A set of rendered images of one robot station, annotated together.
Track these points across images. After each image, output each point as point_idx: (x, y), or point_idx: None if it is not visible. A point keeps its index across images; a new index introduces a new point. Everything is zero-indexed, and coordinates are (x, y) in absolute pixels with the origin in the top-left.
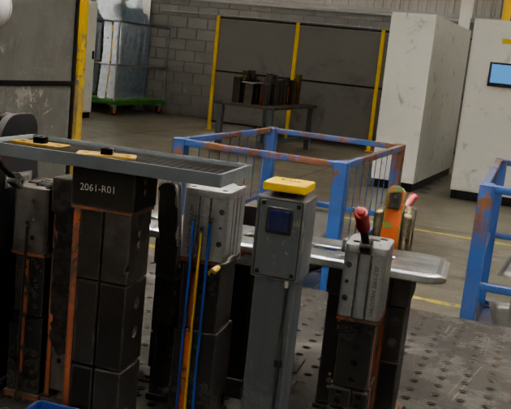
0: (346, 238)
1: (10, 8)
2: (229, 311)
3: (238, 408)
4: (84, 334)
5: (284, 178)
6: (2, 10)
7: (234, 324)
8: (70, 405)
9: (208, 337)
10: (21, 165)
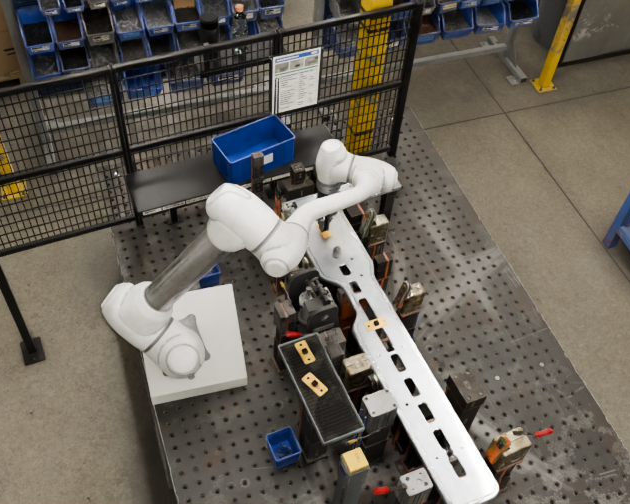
0: (450, 449)
1: (393, 186)
2: (385, 437)
3: (391, 461)
4: (303, 424)
5: (359, 452)
6: (386, 190)
7: (403, 431)
8: (300, 435)
9: (363, 446)
10: (325, 323)
